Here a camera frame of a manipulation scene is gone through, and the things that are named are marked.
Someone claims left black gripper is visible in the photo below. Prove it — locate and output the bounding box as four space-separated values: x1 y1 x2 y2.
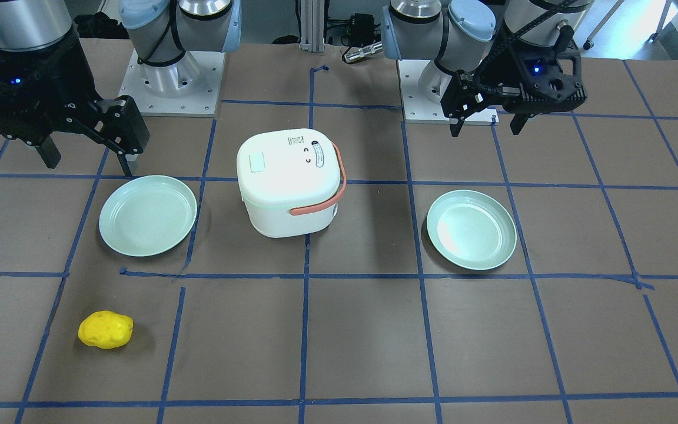
440 35 587 137

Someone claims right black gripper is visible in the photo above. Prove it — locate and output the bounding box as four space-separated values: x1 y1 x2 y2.
0 28 150 177

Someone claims white rice cooker pink handle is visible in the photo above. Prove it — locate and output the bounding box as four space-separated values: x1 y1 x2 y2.
236 128 348 239

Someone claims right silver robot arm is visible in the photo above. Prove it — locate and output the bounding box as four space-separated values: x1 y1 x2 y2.
0 1 242 177

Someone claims mint green plate near potato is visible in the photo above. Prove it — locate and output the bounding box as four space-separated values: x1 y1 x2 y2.
98 175 198 257

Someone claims mint green plate far side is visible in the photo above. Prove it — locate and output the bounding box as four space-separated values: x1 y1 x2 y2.
426 190 517 271

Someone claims yellow toy potato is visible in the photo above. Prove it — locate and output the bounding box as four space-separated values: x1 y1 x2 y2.
77 310 134 350

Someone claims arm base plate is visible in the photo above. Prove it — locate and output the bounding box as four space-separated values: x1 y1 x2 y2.
397 59 500 125
118 51 227 117

